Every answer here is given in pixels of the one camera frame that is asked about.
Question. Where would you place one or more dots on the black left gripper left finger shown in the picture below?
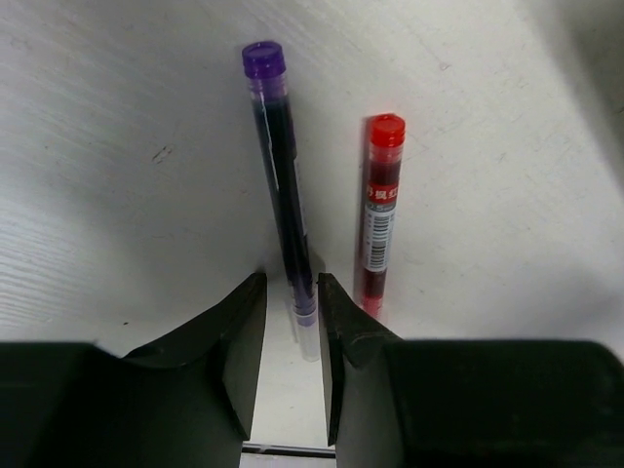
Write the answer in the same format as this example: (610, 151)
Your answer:
(185, 399)

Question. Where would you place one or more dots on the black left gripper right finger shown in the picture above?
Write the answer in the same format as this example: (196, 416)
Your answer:
(392, 402)

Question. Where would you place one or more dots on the red ink clear pen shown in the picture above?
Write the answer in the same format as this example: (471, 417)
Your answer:
(386, 136)

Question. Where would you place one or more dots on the purple ink clear pen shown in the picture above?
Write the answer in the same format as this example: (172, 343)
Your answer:
(266, 72)

